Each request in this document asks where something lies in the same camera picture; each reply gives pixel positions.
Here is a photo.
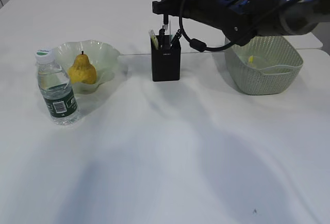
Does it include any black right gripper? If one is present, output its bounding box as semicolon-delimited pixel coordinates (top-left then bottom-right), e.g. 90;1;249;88
152;0;257;46

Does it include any yellow white waste paper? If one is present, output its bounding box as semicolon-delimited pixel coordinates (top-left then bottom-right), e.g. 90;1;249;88
241;55;291;74

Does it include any black pen across ruler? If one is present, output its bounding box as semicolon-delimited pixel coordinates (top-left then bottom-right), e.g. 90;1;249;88
169;29;182;49

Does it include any black pen apart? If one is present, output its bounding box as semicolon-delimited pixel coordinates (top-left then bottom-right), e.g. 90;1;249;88
158;26;165;49

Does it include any yellow green pen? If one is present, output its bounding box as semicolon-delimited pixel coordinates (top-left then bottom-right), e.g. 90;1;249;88
148;29;159;50

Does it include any yellow pear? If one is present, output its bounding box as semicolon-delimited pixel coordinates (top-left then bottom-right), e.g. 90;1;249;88
68;51;97;85

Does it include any clear water bottle green label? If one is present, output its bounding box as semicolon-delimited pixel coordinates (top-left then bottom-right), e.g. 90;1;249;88
35;49;80;125

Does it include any clear plastic ruler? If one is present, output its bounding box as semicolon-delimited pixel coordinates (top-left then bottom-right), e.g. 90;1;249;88
164;20;172;36

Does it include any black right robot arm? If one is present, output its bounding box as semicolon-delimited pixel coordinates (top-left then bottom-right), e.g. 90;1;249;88
152;0;329;46

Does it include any green woven plastic basket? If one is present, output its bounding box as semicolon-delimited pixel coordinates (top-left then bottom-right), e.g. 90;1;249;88
225;36;304;95

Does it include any black square pen holder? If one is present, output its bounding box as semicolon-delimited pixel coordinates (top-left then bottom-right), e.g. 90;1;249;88
151;41;181;82

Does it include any green glass scalloped plate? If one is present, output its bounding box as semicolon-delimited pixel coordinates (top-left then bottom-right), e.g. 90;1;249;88
54;40;120;94

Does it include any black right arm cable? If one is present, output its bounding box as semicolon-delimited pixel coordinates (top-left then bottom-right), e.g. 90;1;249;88
177;0;330;53

